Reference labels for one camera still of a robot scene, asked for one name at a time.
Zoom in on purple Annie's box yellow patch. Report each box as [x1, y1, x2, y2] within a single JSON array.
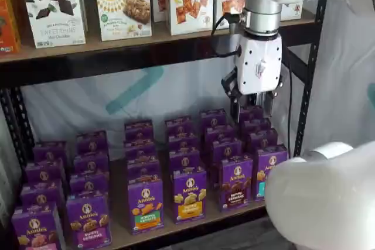
[[172, 167, 208, 224]]

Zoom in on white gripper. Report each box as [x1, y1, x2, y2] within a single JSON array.
[[221, 32, 289, 124]]

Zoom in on purple Annie's box brown patch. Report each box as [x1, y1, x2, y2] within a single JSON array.
[[219, 155, 254, 213]]

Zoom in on black metal shelf frame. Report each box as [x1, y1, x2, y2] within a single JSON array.
[[0, 0, 328, 250]]

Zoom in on white Sweet Thins box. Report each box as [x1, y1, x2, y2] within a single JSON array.
[[18, 0, 88, 49]]

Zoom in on purple Annie's box teal patch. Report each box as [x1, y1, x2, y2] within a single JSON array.
[[254, 144, 288, 203]]

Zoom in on orange snack box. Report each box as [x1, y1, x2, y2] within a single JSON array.
[[0, 0, 22, 55]]

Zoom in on purple Annie's box pink patch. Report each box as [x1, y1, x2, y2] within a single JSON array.
[[11, 202, 63, 250]]

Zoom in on thin black hanging cable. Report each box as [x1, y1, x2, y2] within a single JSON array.
[[281, 53, 294, 159]]

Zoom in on purple Annie's box tan bunnies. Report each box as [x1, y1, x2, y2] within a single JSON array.
[[65, 193, 113, 250]]

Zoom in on Simple Mills bar box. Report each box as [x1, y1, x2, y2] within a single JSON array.
[[94, 0, 153, 42]]

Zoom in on purple Annie's snack box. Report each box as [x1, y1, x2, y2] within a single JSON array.
[[168, 132, 199, 150], [124, 119, 154, 142], [242, 117, 272, 133], [19, 180, 64, 207], [69, 172, 110, 197], [164, 116, 193, 136], [25, 159, 64, 186], [200, 108, 232, 128], [124, 138, 156, 157], [247, 128, 279, 150], [210, 138, 243, 172], [204, 125, 236, 143], [73, 151, 110, 175], [168, 146, 202, 172], [126, 154, 161, 181], [76, 130, 108, 155], [32, 141, 69, 165], [238, 105, 265, 121]]

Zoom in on purple Annie's box green patch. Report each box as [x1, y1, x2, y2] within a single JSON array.
[[127, 177, 165, 235]]

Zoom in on white translucent plastic sheet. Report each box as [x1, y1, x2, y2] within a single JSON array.
[[0, 0, 375, 221]]

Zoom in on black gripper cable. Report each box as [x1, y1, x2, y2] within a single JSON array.
[[211, 12, 246, 57]]

